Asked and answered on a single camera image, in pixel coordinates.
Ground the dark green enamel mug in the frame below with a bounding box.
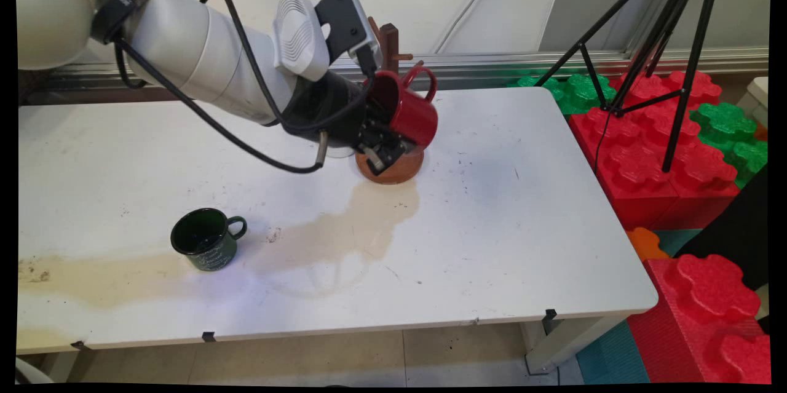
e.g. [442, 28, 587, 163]
[170, 207, 249, 272]

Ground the teal floor mat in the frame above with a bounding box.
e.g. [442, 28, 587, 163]
[574, 319, 651, 385]

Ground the green foam block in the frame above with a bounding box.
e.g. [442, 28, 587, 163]
[689, 102, 769, 183]
[507, 73, 617, 116]

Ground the brown wooden mug tree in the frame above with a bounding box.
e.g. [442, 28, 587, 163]
[355, 16, 426, 186]

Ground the white table leg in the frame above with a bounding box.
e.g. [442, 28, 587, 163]
[521, 316, 629, 376]

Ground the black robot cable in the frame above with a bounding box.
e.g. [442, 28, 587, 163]
[113, 0, 377, 175]

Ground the red enamel mug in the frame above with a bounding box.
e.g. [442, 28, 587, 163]
[367, 63, 440, 149]

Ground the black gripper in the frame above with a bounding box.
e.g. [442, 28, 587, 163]
[285, 70, 412, 174]

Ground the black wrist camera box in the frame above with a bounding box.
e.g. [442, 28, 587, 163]
[314, 0, 383, 75]

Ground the orange foam block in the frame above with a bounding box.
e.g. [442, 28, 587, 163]
[627, 227, 670, 262]

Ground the large red foam block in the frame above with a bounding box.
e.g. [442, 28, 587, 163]
[627, 254, 772, 385]
[568, 70, 742, 232]

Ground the aluminium window rail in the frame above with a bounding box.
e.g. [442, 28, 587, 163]
[18, 47, 769, 105]

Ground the beige box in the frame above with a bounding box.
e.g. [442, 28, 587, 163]
[735, 76, 770, 130]

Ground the black tripod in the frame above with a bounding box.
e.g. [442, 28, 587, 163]
[534, 0, 726, 173]

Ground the thin black tripod cable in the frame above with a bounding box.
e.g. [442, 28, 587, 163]
[593, 109, 611, 173]

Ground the black velcro arm strap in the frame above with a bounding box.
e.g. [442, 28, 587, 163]
[91, 0, 170, 45]

